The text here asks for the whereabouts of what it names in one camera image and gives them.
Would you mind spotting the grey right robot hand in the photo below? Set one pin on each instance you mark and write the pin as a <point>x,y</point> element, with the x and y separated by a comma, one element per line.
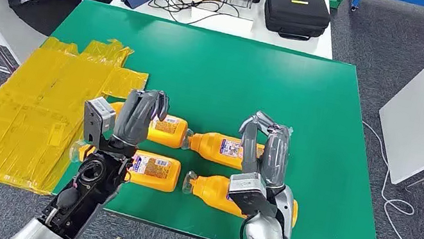
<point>275,155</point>

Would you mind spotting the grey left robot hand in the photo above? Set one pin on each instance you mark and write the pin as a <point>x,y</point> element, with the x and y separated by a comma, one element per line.
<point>134,118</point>

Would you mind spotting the orange detergent bottle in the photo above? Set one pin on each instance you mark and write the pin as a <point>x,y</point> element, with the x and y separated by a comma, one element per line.
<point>212,192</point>
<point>211,146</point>
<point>169,130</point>
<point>156,171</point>

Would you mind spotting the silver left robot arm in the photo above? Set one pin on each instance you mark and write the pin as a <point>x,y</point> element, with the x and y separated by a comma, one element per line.
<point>83,192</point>

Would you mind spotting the yellow taped cardboard sheet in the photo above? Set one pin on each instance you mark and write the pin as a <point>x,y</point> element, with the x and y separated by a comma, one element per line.
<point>37,106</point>

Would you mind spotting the white desk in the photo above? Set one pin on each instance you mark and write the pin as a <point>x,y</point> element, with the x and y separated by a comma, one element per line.
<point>293,44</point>

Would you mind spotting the flat white box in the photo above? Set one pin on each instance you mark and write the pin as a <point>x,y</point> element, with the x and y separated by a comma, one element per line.
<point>219,21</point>

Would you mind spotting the black carrying case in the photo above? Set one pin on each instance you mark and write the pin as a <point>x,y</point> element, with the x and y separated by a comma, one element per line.
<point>296,14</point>

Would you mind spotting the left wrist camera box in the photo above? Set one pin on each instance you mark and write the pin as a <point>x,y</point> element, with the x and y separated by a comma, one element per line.
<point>98,116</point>

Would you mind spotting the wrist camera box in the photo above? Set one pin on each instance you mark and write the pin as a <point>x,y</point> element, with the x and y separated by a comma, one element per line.
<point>98,116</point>
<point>249,193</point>

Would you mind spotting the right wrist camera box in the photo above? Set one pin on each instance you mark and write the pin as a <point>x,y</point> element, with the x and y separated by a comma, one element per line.
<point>249,193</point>

